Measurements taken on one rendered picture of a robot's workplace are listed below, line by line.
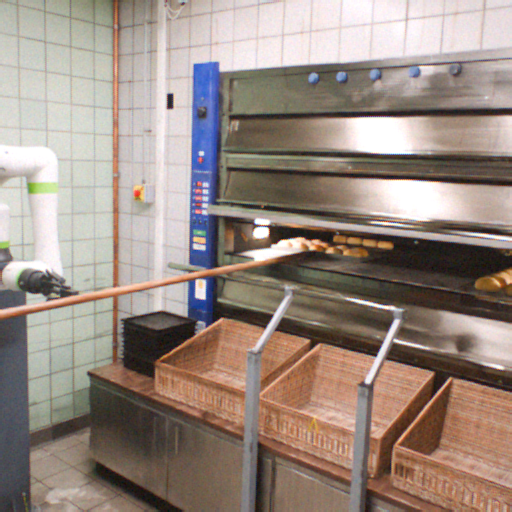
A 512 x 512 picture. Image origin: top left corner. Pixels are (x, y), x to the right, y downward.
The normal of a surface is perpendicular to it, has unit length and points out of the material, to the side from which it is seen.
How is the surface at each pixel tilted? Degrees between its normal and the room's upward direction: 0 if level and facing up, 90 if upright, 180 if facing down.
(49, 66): 90
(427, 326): 70
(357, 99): 90
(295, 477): 91
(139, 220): 90
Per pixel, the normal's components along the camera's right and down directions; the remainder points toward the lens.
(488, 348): -0.59, -0.25
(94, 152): 0.77, 0.13
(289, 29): -0.64, 0.10
